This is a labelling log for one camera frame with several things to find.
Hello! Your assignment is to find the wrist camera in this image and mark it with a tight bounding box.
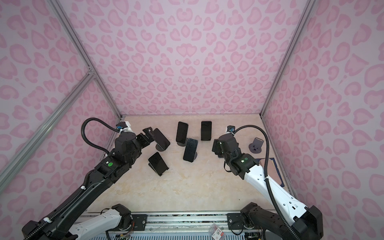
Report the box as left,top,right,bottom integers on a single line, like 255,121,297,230
116,121,133,134
226,126,236,135

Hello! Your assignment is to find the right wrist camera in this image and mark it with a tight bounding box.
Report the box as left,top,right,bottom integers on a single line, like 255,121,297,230
226,126,236,135

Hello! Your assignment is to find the black folding stand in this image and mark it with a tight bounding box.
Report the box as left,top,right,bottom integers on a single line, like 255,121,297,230
148,163,169,177

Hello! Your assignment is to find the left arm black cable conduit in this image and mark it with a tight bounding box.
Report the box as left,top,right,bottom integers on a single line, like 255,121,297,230
25,117,124,240

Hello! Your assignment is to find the aluminium corner post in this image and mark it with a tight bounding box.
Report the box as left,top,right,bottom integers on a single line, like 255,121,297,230
260,0,318,120
47,0,123,120

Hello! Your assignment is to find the purple phone on folding stand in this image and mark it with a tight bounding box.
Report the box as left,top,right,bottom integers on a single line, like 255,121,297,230
201,121,212,141

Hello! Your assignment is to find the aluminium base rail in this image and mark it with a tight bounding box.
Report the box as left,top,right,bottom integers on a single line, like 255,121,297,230
56,209,322,240

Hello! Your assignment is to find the pink phone case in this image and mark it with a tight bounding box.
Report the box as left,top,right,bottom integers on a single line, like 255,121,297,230
259,158,281,180

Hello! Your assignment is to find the silver phone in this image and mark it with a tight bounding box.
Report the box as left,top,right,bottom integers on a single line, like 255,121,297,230
148,152,167,167

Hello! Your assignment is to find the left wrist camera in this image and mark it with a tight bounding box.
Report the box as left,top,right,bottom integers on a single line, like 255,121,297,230
116,121,133,134

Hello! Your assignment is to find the back left phone on stand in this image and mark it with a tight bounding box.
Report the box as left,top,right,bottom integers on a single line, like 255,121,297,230
153,128,171,150

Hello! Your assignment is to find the aluminium diagonal frame bar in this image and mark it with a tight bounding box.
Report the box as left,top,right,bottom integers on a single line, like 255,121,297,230
1,71,95,193

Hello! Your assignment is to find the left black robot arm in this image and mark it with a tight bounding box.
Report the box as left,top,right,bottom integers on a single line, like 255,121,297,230
22,127,154,240

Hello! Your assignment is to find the left aluminium corner post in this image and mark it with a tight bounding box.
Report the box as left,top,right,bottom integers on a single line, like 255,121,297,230
47,0,123,120

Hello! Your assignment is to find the centre green phone on stand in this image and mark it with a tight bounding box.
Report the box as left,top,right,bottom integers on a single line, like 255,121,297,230
183,139,198,163

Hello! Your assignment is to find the right aluminium corner post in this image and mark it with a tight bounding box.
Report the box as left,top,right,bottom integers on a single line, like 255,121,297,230
260,0,318,120

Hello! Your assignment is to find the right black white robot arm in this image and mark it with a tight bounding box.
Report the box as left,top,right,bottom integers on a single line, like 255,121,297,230
213,134,324,240

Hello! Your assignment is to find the small red white packet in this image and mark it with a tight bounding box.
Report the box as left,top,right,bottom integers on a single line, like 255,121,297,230
209,224,226,240

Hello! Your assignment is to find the back middle green phone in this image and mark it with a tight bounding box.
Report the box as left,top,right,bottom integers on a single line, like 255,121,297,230
176,122,189,141

